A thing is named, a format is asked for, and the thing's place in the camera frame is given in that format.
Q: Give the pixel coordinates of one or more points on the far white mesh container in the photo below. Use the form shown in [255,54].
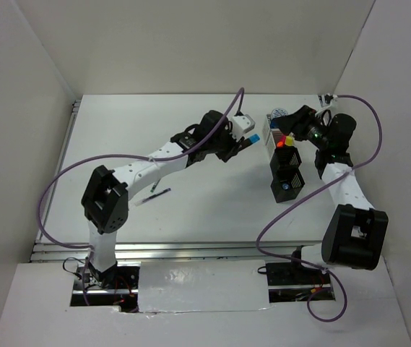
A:
[269,130]

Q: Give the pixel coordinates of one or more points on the blue highlighter marker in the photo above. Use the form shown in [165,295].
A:
[250,140]

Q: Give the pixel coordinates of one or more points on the far black mesh container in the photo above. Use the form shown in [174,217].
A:
[285,158]

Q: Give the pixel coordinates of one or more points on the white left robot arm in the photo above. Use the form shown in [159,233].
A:
[106,198]

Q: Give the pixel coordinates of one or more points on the near black mesh container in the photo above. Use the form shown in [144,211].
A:
[292,177]

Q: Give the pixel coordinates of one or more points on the white mesh container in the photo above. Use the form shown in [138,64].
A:
[271,145]
[269,130]

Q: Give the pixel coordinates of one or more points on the green gel pen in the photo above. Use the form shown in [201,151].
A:
[154,186]

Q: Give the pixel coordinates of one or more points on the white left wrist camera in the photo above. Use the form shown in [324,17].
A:
[241,125]

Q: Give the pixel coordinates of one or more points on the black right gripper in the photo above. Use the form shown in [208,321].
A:
[298,121]

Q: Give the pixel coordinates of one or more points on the yellow highlighter marker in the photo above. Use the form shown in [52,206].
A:
[289,141]

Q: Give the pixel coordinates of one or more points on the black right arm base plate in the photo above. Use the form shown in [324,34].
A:
[284,274]

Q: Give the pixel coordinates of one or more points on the near white mesh container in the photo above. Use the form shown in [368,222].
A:
[271,145]

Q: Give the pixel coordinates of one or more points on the black mesh container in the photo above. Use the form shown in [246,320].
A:
[292,177]
[285,158]

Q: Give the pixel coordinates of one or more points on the aluminium table edge rail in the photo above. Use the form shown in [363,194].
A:
[131,252]

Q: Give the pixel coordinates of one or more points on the purple gel pen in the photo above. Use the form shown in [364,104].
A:
[152,197]

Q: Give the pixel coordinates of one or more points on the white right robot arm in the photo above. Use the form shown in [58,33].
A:
[355,235]

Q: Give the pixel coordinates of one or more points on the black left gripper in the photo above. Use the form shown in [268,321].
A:
[233,145]

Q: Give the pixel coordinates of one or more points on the white foil cover sheet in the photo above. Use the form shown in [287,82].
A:
[202,286]

